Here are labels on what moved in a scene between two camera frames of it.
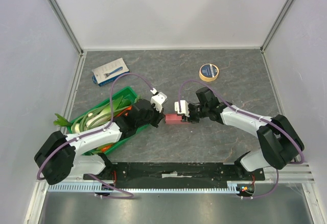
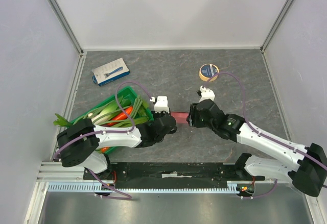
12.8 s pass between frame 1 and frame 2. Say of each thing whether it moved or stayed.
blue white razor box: stayed
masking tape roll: stayed
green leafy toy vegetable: stayed
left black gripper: moved
